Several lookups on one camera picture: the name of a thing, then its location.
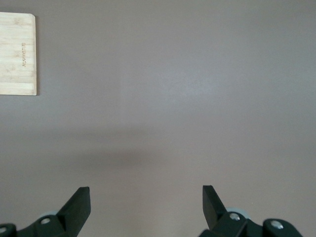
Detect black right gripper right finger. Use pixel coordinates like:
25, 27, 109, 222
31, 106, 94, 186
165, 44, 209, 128
197, 185, 303, 237

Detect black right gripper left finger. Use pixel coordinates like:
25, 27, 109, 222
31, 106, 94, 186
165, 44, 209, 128
0, 187, 91, 237

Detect brown table cover mat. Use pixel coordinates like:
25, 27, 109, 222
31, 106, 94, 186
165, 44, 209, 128
0, 0, 316, 237

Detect bamboo cutting board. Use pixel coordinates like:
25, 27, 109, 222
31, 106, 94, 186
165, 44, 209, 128
0, 12, 38, 96

